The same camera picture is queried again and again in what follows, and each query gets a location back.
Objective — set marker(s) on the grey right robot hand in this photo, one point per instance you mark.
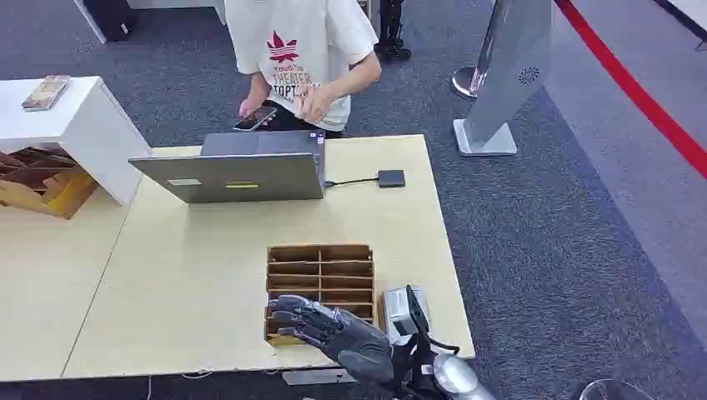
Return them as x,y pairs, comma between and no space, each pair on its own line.
353,345

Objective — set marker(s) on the yellowish printed card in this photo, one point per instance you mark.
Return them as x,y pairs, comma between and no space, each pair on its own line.
281,340

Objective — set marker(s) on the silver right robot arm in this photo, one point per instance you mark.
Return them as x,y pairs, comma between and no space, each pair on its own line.
458,378

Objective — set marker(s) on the wooden card box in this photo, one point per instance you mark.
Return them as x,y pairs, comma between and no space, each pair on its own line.
320,276

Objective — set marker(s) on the black adapter box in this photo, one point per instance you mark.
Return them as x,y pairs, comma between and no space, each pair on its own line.
391,178

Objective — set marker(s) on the grey laptop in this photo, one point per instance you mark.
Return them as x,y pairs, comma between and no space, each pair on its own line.
243,176

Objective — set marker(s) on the person's left hand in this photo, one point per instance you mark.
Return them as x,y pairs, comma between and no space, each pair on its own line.
315,104

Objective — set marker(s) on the person's hand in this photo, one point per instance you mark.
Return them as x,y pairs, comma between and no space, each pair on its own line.
315,104
248,105

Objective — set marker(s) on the smartphone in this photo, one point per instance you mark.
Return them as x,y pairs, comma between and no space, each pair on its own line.
255,118

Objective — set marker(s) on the person's right hand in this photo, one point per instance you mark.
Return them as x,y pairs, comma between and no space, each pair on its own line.
248,105

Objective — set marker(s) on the round glass stand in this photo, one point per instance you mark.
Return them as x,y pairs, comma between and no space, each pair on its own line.
613,391

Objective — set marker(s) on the chrome stanchion base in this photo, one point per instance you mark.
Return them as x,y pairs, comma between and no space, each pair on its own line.
464,82

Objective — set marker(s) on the black robot legs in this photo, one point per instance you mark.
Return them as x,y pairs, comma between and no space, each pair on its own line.
391,33

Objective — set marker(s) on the person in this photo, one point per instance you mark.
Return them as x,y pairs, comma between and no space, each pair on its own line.
309,33

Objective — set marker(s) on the silver kiosk stand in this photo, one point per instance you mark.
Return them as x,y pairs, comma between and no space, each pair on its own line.
513,66

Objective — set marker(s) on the open cardboard box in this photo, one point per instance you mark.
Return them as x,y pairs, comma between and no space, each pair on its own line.
61,193

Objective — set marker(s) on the white side table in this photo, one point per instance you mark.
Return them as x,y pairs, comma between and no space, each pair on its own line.
83,127

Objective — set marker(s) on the printed book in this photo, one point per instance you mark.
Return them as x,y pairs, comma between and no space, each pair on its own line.
46,92

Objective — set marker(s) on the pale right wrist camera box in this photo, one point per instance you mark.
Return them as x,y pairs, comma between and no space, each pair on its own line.
399,312

